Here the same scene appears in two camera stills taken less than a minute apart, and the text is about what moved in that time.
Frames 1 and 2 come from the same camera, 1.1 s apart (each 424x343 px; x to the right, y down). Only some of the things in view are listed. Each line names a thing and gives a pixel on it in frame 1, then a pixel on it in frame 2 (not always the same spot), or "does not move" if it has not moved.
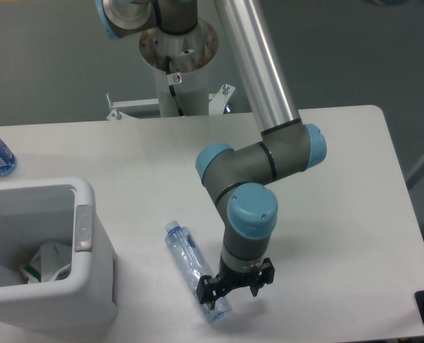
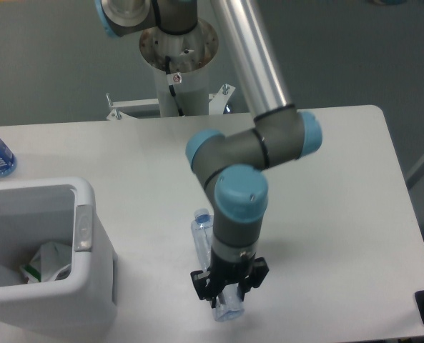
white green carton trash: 46,262 does not move
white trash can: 18,216 does not move
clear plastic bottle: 191,257 -> 229,306
